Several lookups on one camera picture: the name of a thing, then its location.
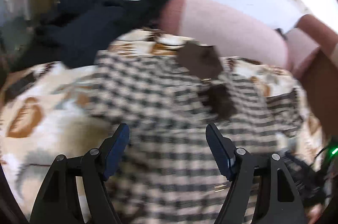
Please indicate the dark navy garment pile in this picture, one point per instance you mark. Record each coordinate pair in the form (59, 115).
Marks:
(73, 31)

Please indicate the pink and maroon pillow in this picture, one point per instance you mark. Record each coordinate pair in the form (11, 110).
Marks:
(305, 40)

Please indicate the black cream checked coat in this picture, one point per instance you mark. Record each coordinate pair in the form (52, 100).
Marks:
(168, 173)

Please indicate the brown wooden headboard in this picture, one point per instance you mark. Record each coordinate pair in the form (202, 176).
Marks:
(320, 83)

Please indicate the small black object behind pillow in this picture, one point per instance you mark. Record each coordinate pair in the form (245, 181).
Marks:
(281, 33)

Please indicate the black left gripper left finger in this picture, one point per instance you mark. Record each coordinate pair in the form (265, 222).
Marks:
(58, 200)

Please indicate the leaf-print fleece blanket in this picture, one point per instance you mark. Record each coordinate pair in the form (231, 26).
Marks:
(51, 117)

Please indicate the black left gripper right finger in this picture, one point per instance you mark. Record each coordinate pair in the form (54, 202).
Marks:
(278, 200)

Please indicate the long pink bolster pillow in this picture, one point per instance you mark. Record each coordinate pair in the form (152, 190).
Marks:
(231, 31)

